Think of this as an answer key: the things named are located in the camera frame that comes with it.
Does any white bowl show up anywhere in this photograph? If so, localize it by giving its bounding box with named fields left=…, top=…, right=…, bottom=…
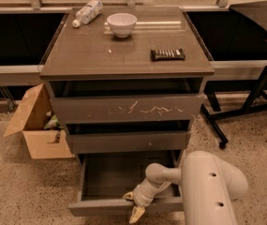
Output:
left=107, top=13, right=137, bottom=38

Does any open cardboard box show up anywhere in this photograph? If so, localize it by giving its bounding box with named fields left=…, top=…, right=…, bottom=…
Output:
left=4, top=83, right=73, bottom=159

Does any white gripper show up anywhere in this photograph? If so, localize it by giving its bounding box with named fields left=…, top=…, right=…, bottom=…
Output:
left=123, top=178, right=171, bottom=224

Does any green trash in box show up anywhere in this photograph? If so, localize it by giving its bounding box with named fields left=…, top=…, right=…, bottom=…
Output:
left=44, top=111, right=61, bottom=130

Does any grey drawer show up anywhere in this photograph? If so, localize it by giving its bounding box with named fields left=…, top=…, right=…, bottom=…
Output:
left=51, top=79, right=203, bottom=124
left=67, top=120, right=191, bottom=154
left=68, top=150, right=183, bottom=217

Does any black rolling side table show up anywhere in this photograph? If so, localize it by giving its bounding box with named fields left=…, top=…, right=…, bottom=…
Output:
left=200, top=1, right=267, bottom=149

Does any grey bottom drawer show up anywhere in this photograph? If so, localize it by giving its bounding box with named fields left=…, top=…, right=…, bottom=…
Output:
left=68, top=150, right=183, bottom=217

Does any grey top drawer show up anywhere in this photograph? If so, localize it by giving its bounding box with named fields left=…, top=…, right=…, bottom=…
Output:
left=51, top=79, right=203, bottom=124

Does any grey middle drawer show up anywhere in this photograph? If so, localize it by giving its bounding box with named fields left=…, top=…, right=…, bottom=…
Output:
left=67, top=120, right=191, bottom=154

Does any dark chocolate bar wrapper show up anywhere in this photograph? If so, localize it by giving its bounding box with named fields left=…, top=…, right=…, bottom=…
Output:
left=150, top=49, right=185, bottom=61

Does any clear plastic water bottle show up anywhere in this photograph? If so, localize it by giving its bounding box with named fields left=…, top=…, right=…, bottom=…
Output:
left=72, top=0, right=103, bottom=28

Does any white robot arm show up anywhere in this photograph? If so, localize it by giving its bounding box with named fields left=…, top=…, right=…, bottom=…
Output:
left=124, top=151, right=248, bottom=225

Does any grey drawer cabinet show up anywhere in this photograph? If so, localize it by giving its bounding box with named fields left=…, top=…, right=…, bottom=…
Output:
left=39, top=5, right=215, bottom=173

